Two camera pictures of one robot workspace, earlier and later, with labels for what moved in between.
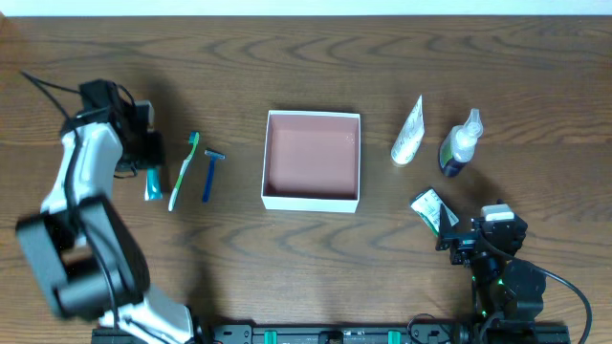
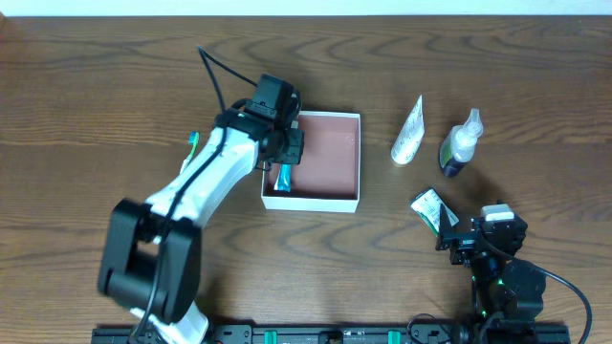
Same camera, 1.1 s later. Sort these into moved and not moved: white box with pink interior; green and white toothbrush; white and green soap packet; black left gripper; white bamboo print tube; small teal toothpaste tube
Moved: black left gripper; small teal toothpaste tube
Not moved: white and green soap packet; white box with pink interior; white bamboo print tube; green and white toothbrush
